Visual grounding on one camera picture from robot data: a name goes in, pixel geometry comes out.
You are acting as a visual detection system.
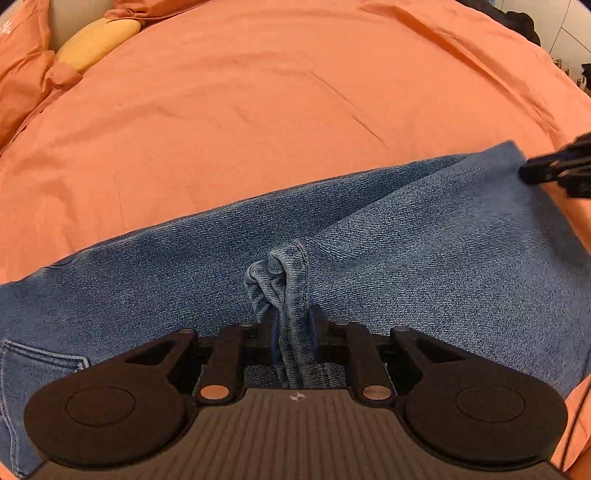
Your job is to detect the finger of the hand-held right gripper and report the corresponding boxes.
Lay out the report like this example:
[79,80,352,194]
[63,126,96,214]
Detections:
[521,133,591,200]

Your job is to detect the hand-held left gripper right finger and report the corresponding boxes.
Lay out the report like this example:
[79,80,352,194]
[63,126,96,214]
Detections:
[307,305,482,403]

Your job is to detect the yellow cushion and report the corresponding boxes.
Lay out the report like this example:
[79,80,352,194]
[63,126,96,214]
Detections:
[55,18,142,75]

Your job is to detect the blue denim pants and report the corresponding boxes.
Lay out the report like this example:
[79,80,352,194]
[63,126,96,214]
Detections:
[0,141,591,480]

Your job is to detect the orange pillow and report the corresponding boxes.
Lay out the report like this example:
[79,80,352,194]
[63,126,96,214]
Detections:
[0,0,81,146]
[104,0,185,21]

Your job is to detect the black puffer jacket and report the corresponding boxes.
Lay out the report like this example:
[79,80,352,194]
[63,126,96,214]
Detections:
[499,9,542,47]

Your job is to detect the orange bed sheet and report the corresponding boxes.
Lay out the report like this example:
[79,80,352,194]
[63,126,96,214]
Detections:
[0,0,591,480]

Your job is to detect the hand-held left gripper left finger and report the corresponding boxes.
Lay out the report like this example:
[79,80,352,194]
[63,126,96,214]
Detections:
[99,310,281,404]

